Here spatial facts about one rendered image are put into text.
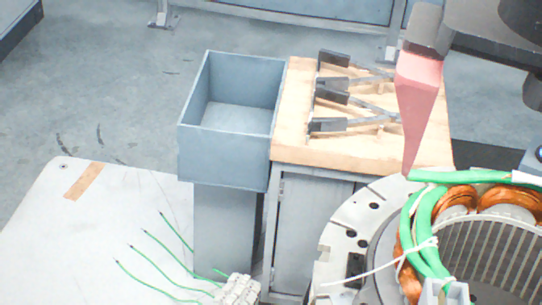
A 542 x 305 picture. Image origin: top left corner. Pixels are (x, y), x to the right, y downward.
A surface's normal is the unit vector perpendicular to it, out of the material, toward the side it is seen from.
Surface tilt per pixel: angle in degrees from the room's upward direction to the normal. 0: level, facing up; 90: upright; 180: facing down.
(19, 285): 0
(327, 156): 90
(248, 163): 90
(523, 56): 88
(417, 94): 109
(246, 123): 0
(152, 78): 0
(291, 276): 90
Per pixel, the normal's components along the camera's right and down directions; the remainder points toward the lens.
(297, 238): -0.13, 0.62
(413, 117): -0.31, 0.80
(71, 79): 0.07, -0.77
